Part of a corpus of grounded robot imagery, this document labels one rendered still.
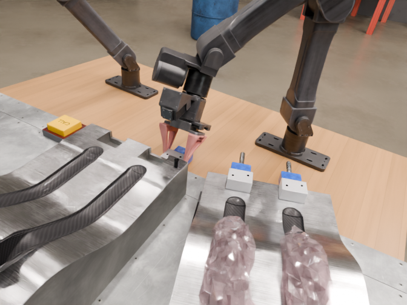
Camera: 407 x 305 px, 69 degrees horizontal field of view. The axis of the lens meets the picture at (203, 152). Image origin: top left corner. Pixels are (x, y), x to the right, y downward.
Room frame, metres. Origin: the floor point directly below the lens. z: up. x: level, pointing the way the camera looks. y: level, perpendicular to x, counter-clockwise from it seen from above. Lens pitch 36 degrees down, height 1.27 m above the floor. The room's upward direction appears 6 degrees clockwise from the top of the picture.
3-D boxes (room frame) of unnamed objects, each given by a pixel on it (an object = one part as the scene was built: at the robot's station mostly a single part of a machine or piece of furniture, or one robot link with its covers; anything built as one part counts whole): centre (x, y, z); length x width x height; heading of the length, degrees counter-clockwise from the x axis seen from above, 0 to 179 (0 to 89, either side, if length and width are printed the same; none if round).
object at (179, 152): (0.58, 0.05, 0.83); 0.13 x 0.05 x 0.05; 157
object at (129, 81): (0.98, 0.28, 0.84); 0.20 x 0.07 x 0.08; 61
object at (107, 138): (0.53, 0.20, 0.87); 0.05 x 0.05 x 0.04; 66
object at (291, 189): (0.50, -0.19, 0.86); 0.13 x 0.05 x 0.05; 173
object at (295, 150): (0.69, -0.24, 0.84); 0.20 x 0.07 x 0.08; 61
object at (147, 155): (0.48, 0.10, 0.87); 0.05 x 0.05 x 0.04; 66
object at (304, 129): (0.68, -0.23, 0.90); 0.09 x 0.06 x 0.06; 12
